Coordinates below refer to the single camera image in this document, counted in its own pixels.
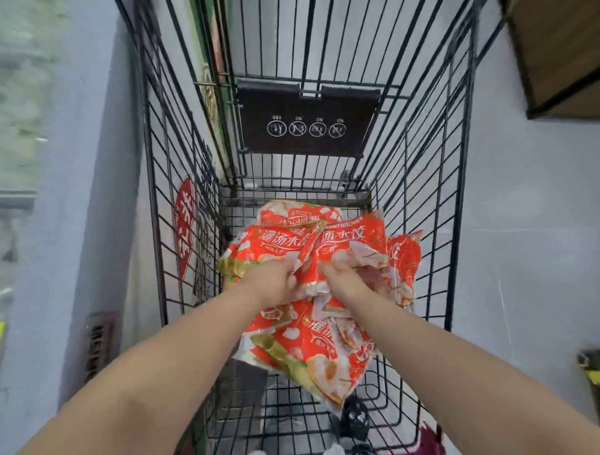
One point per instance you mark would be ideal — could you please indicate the person's left hand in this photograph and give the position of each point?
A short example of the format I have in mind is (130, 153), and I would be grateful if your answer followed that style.
(269, 283)

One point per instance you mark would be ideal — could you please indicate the person's right hand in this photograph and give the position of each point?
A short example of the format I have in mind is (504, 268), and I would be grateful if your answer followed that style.
(347, 286)

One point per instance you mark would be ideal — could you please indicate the dumpling packets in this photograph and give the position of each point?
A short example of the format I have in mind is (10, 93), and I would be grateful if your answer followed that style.
(281, 239)

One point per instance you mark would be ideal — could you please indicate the person's left forearm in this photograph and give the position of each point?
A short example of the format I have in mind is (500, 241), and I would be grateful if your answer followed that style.
(164, 375)

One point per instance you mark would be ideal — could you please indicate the person's right forearm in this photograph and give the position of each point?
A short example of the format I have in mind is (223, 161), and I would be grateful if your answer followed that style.
(468, 375)

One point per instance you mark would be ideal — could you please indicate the person's black right shoe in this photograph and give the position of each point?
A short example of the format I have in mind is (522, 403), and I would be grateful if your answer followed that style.
(354, 417)

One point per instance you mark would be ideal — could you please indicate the person's light trouser leg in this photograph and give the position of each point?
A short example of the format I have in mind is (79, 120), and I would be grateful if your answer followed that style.
(335, 450)

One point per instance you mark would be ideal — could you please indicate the black cart seat panel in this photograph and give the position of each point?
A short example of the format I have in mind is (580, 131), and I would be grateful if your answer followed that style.
(304, 103)

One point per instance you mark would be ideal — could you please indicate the grey freezer with loose dumplings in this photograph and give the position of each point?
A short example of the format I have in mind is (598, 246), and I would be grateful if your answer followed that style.
(84, 187)

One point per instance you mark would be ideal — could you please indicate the red round sticker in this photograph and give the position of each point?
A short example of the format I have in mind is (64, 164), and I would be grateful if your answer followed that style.
(185, 225)

